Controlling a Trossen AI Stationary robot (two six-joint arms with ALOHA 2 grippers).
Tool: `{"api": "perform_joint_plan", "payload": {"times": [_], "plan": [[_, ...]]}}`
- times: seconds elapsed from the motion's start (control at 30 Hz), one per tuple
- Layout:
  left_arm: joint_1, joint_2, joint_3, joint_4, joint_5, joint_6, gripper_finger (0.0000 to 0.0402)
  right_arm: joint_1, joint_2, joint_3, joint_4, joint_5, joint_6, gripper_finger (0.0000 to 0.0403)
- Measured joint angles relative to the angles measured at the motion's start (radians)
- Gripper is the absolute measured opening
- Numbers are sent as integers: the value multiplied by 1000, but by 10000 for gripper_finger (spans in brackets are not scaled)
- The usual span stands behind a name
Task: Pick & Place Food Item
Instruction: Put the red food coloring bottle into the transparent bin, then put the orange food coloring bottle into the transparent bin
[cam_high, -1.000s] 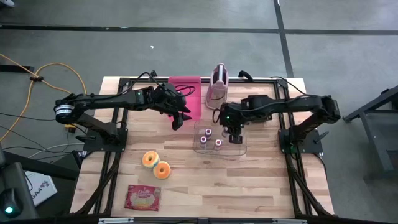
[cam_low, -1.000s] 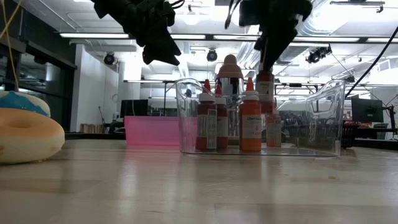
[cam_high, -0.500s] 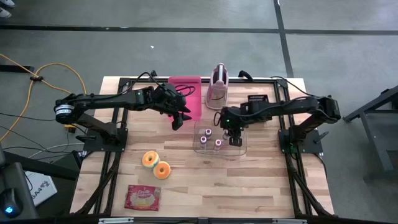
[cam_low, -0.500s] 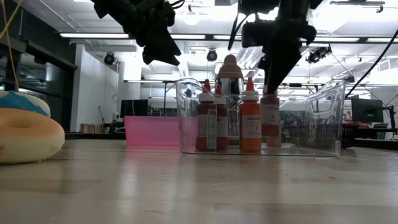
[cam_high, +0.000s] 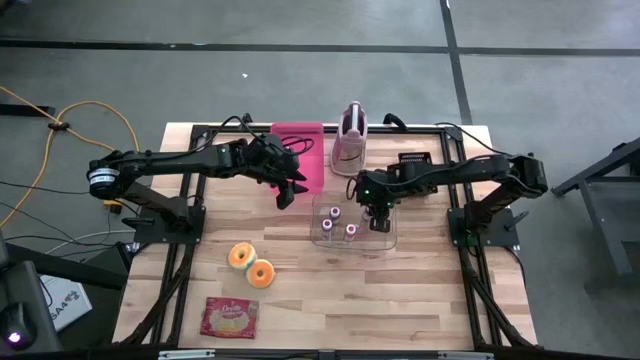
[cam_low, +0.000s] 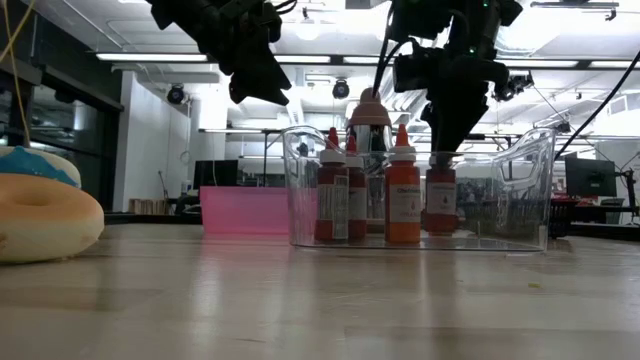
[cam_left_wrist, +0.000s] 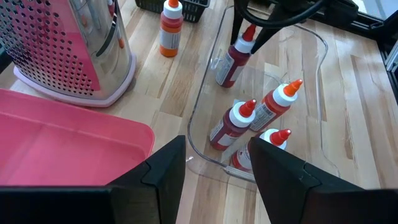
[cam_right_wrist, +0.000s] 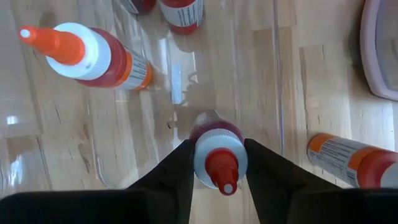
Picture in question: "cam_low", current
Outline orange iced toy donut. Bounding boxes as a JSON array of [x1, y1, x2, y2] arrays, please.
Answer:
[[0, 173, 106, 265]]

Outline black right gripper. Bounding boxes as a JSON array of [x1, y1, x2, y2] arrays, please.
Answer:
[[424, 52, 511, 154]]

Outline orange food colouring bottle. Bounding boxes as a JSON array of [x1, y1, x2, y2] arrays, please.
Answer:
[[383, 123, 422, 245]]

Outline stack of wooden boards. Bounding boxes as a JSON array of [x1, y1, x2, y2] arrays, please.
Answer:
[[128, 198, 172, 215]]

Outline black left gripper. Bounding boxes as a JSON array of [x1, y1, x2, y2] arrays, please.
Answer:
[[164, 9, 293, 107]]

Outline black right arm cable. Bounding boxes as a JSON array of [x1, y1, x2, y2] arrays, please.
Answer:
[[553, 48, 640, 162]]

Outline ceiling strip light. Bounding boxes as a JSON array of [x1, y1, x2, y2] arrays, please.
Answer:
[[343, 55, 389, 66], [95, 52, 209, 63], [273, 54, 332, 65], [499, 59, 580, 69], [588, 60, 640, 70]]

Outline hanging yellow cable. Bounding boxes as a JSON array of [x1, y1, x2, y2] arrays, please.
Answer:
[[0, 0, 37, 149]]

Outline pink plastic tray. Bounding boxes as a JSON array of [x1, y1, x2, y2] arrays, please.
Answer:
[[198, 185, 319, 236]]

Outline clear plastic bin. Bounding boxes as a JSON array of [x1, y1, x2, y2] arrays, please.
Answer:
[[281, 124, 558, 253]]

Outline blue iced toy donut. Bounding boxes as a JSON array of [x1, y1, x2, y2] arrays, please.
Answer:
[[0, 145, 82, 190]]

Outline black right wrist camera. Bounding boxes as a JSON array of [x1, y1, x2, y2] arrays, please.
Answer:
[[392, 49, 437, 94]]

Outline black monitor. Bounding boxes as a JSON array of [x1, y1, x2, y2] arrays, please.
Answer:
[[193, 159, 240, 190], [564, 157, 618, 199]]

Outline round ceiling lamp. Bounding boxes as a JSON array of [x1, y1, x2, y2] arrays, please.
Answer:
[[293, 17, 322, 42]]

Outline black mesh basket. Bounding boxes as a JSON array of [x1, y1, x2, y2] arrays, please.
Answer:
[[467, 198, 575, 239]]

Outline red food colouring bottle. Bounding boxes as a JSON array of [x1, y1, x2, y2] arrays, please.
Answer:
[[424, 152, 458, 236], [344, 135, 369, 240], [314, 127, 350, 242]]

